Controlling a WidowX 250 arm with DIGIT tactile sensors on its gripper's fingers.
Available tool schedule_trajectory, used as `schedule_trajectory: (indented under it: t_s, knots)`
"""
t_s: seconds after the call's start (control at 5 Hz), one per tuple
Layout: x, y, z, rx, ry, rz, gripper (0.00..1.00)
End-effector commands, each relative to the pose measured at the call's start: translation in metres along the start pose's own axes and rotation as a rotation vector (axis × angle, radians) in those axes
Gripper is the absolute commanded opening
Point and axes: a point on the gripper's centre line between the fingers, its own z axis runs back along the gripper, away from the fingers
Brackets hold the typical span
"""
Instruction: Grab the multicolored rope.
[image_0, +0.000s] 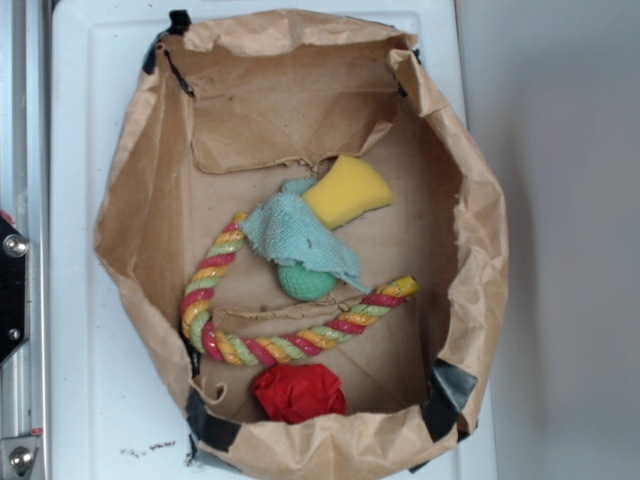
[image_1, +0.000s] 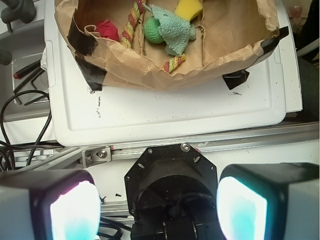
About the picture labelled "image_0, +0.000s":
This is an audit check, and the multicolored twisted rope toy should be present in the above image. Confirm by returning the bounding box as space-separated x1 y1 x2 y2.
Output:
180 212 419 367

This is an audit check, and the light blue cloth rag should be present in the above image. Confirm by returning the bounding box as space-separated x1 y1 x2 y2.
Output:
240 178 371 294

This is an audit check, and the green dimpled ball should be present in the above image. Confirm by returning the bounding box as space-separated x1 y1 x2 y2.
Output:
277 264 337 301

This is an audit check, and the yellow sponge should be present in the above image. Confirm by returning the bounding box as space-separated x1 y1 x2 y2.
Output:
302 155 394 230

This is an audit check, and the red crumpled paper ball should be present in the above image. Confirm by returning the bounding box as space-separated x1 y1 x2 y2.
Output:
251 364 347 424

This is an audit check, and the brown paper bag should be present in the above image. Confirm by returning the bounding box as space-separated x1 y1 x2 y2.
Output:
95 9 509 479

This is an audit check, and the black metal bracket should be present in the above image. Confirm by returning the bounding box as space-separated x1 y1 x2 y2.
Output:
0 212 29 365

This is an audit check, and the aluminium frame rail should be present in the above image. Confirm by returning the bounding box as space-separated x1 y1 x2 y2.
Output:
1 1 50 479

